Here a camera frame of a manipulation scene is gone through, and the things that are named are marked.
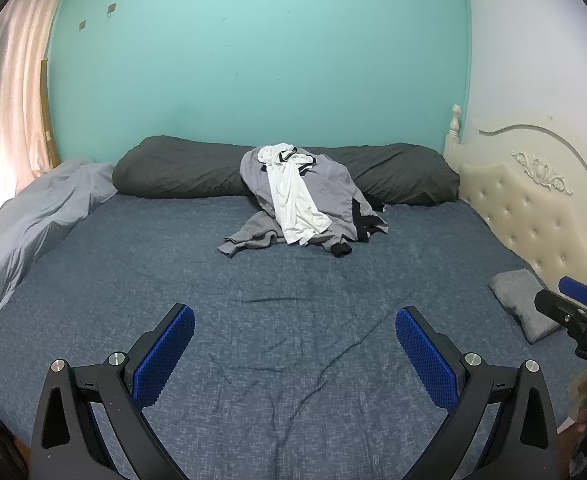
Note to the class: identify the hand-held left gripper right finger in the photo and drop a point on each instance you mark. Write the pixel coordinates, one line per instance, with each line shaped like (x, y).
(426, 355)

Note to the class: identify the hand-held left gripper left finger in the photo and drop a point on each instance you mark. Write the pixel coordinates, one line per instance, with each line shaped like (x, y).
(166, 355)

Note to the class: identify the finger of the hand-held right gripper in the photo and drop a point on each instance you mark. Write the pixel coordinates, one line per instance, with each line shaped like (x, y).
(576, 287)
(553, 305)

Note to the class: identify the white polo shirt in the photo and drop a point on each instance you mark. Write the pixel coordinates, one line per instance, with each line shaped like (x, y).
(293, 200)

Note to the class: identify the person's right hand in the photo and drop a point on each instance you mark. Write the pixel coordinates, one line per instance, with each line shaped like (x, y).
(584, 400)

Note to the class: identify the small grey folded cloth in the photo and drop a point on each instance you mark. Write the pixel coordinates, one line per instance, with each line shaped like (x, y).
(518, 300)

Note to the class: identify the cream tufted headboard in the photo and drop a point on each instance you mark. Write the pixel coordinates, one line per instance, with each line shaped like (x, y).
(513, 200)

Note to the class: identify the blue patterned bed sheet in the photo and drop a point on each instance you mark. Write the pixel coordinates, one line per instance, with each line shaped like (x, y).
(273, 310)

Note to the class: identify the grey knit garment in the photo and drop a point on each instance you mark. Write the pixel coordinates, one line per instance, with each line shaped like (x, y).
(253, 232)

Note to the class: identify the light grey duvet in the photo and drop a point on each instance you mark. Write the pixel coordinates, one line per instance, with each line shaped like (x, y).
(33, 220)

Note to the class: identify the dark grey long pillow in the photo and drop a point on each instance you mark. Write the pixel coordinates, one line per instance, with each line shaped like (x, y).
(183, 165)

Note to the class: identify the grey garment with black trim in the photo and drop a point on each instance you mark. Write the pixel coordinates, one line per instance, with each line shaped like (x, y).
(333, 185)

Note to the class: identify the pink curtain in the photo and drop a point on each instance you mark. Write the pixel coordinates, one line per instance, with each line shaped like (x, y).
(8, 100)

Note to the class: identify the wooden window frame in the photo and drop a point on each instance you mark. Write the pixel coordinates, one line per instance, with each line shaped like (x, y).
(48, 125)

